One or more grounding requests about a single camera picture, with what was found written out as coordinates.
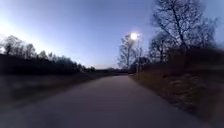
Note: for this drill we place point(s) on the bare trees beside path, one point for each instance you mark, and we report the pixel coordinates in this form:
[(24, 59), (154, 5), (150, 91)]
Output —
[(181, 33)]

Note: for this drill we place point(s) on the grey paved path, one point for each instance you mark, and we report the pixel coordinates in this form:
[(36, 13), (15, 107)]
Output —
[(110, 103)]

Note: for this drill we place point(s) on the dim grass verge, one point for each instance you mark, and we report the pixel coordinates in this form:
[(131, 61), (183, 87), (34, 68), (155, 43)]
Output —
[(36, 86)]

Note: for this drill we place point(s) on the row of distant trees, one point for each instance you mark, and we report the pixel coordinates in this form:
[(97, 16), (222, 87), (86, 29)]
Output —
[(26, 53)]

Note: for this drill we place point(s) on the grass verge with dry leaves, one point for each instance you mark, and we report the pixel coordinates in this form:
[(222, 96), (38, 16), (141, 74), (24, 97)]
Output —
[(180, 88)]

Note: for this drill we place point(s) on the street lamp pole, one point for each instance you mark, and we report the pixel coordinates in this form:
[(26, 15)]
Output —
[(137, 53)]

